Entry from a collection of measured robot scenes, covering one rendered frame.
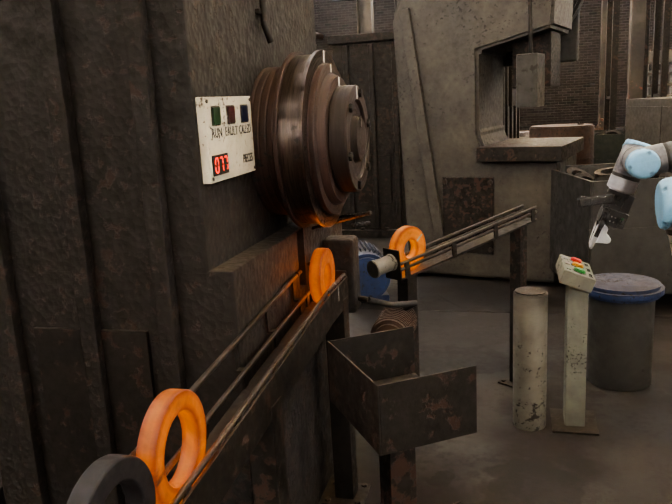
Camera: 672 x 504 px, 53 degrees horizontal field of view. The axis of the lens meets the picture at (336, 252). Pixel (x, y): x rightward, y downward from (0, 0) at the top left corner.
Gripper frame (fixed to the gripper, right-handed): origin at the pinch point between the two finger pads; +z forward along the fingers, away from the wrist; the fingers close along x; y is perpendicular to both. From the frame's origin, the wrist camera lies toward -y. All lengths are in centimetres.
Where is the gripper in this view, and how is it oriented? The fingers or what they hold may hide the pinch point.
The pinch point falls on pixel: (589, 244)
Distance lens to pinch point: 246.9
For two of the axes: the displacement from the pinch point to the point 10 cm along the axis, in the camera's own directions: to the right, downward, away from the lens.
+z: -2.7, 9.1, 3.0
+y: 9.3, 3.3, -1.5
